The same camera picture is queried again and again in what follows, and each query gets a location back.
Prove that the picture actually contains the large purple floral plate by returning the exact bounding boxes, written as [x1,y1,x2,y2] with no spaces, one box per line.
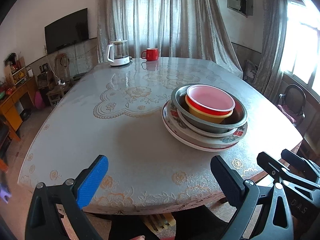
[162,100,247,152]

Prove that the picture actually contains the stainless steel bowl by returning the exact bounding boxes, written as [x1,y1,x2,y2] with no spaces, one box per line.
[171,84,247,133]

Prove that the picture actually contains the yellow plastic bowl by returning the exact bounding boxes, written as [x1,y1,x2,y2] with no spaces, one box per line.
[185,95,233,124]

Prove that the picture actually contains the red plastic bowl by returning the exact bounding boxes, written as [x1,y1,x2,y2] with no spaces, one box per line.
[187,84,235,116]

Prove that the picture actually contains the white plate red characters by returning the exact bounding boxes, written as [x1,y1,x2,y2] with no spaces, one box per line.
[163,100,249,148]

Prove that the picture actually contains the white plate pink roses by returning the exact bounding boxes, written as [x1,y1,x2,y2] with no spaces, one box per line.
[177,110,237,138]

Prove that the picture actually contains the person right hand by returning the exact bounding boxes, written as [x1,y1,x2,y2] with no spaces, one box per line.
[130,235,145,240]

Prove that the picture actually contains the dark wooden round-back chair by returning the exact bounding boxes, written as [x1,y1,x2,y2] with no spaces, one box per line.
[277,84,306,127]

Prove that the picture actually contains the pink bag on floor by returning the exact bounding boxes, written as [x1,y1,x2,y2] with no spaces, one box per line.
[34,91,46,110]

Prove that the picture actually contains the grey side window curtain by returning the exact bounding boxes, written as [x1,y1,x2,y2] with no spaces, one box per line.
[252,0,288,102]

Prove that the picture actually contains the orange wooden desk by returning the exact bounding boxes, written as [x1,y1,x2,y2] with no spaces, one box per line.
[1,76,38,141]

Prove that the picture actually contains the white glass electric kettle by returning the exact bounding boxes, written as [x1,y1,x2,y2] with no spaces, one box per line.
[106,39,130,67]

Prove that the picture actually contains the small wooden shelf with items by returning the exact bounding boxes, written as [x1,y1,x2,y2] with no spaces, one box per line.
[4,53,28,87]

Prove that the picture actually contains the red enamel mug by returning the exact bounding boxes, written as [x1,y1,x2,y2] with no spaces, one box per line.
[140,48,159,61]

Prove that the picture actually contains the wooden chair by wall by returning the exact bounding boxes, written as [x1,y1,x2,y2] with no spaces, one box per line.
[47,53,73,108]

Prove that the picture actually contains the black wall television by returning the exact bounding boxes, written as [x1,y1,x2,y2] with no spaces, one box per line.
[44,8,89,54]

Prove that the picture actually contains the wall electrical panel box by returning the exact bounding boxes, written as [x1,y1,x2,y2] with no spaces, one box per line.
[227,0,254,17]

